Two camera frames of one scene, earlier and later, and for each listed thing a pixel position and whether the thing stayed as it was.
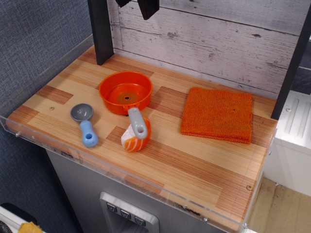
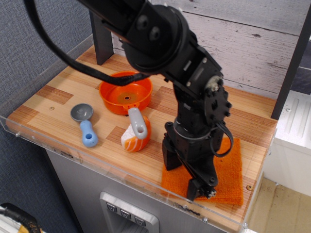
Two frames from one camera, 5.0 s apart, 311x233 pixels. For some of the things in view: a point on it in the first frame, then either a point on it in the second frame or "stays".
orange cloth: x=217 y=114 to x=175 y=182
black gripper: x=148 y=8 to x=198 y=151
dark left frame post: x=102 y=29 stays
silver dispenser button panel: x=120 y=216 stays
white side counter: x=289 y=161 stays
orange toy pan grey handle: x=125 y=91 stays
